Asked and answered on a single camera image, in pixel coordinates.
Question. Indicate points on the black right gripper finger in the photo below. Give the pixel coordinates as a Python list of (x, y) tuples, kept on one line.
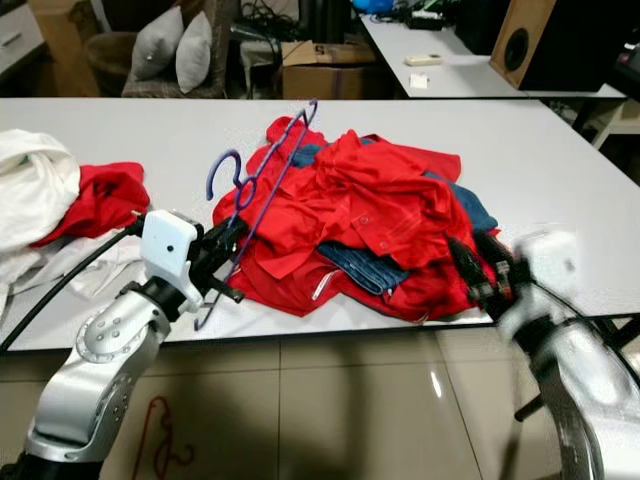
[(493, 254), (467, 270)]

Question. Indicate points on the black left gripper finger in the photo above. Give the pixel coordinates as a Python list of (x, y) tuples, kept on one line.
[(228, 235), (218, 266)]

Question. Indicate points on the purple plastic hanger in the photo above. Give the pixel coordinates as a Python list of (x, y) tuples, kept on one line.
[(214, 170)]

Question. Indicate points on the red polo shirt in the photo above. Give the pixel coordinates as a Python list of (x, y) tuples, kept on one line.
[(380, 190)]

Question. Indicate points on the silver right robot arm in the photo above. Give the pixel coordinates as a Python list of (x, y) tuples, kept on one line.
[(595, 400)]

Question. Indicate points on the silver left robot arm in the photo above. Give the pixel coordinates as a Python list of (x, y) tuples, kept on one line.
[(95, 370)]

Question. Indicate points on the red garment with white trim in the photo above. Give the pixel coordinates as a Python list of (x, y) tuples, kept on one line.
[(420, 300)]

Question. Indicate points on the blue denim garment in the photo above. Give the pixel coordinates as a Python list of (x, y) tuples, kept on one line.
[(360, 268)]

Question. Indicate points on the black metal bar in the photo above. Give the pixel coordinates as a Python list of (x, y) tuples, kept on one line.
[(528, 408)]

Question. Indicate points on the off-white garment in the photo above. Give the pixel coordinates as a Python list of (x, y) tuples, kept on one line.
[(60, 268)]

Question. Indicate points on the small red garment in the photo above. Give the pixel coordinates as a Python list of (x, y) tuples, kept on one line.
[(100, 200)]

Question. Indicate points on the white cotton garment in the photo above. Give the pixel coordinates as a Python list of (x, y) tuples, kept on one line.
[(35, 190)]

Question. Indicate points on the cardboard box with black letter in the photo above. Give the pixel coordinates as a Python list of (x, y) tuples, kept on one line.
[(325, 80)]

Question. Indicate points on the grey pillow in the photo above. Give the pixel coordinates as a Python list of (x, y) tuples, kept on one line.
[(195, 55), (157, 48)]

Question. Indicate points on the small white card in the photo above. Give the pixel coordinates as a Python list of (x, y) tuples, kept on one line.
[(420, 80)]

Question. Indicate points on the white remote control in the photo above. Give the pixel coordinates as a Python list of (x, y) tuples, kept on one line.
[(424, 60)]

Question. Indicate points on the brown wicker chair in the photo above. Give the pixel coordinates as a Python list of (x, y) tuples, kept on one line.
[(105, 65)]

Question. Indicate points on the wooden front black speaker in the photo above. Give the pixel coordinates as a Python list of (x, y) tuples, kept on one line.
[(520, 45)]

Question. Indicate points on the white low drawer cabinet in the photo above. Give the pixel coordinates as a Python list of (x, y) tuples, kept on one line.
[(12, 40)]

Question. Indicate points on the black power strip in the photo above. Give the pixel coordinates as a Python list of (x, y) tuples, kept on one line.
[(428, 17)]

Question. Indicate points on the tall brown cardboard box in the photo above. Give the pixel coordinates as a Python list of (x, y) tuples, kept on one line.
[(60, 45)]

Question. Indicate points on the blue object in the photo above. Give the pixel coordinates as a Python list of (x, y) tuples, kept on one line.
[(372, 5)]

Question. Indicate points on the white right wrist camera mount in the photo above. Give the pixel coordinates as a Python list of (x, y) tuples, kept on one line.
[(545, 275)]

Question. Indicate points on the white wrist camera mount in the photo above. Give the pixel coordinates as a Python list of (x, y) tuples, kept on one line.
[(545, 275), (168, 250)]

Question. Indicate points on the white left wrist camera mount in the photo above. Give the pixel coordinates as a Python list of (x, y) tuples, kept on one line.
[(168, 250)]

